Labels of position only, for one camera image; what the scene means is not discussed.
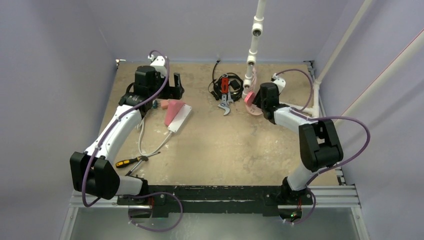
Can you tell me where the teal USB charger plug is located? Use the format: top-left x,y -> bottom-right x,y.
151,100 -> 158,109

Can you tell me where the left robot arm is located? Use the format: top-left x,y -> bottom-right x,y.
70,65 -> 185,207

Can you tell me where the round pink socket base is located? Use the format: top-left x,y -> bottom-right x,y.
245,103 -> 263,116

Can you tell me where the red handled adjustable wrench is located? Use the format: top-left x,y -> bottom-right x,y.
218,73 -> 231,116

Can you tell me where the white PVC pipe frame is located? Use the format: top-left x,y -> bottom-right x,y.
242,0 -> 424,117

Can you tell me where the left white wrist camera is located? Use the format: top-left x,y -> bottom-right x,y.
147,54 -> 168,78

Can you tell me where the pink plug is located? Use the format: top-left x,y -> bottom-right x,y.
244,91 -> 256,107

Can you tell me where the pink power strip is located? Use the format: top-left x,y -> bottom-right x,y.
164,99 -> 185,126

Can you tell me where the white power strip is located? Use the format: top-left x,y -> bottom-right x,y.
167,104 -> 192,133

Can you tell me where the pink cable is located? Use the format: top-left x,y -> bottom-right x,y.
250,67 -> 259,94

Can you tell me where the salmon pink USB charger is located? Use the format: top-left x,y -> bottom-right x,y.
160,99 -> 169,110

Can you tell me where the white power cable with plug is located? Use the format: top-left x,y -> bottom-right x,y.
136,105 -> 175,158

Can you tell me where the black handled hammer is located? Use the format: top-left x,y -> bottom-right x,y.
125,155 -> 149,176

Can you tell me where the black coiled cable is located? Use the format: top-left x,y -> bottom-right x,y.
207,59 -> 245,103

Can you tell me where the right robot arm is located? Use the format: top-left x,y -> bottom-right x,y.
259,82 -> 344,204

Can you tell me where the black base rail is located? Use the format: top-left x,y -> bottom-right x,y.
67,184 -> 362,220

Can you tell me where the yellow black screwdriver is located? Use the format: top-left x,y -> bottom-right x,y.
115,151 -> 161,169

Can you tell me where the black power adapter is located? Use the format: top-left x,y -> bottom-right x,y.
229,79 -> 241,91

